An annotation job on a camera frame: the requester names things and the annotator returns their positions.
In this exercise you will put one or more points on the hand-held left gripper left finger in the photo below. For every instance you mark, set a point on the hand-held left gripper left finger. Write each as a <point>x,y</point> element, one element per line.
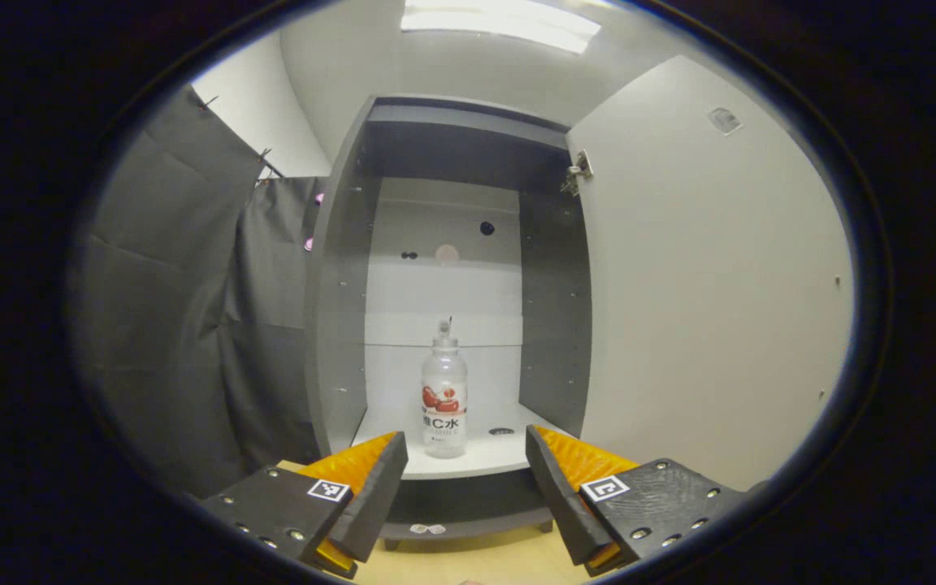
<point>370,504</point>

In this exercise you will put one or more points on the black backdrop cloth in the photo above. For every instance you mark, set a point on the black backdrop cloth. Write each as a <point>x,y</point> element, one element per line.
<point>192,325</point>

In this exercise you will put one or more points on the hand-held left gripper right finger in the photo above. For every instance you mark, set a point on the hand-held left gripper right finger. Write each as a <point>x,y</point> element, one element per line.
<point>565,504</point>

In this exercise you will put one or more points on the ceiling light panel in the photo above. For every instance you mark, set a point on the ceiling light panel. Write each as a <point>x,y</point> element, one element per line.
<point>500,20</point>

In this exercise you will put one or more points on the metal door hinge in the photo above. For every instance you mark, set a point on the metal door hinge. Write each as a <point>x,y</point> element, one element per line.
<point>578,172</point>

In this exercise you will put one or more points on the clear bottle with red label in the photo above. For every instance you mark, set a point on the clear bottle with red label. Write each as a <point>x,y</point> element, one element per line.
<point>444,390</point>

